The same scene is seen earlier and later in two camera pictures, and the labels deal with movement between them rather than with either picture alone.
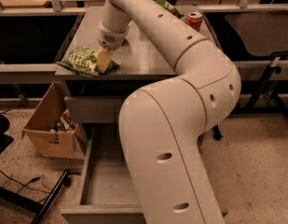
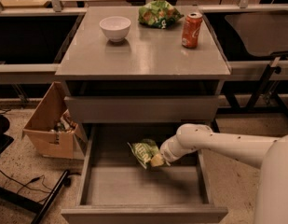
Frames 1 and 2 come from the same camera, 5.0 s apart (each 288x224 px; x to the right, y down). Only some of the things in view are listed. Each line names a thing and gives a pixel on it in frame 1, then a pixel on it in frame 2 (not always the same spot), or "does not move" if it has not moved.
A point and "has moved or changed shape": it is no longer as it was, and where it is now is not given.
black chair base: (1, 140) does not move
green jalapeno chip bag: (83, 60) has moved or changed shape
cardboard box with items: (52, 129) does not move
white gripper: (111, 38) to (166, 152)
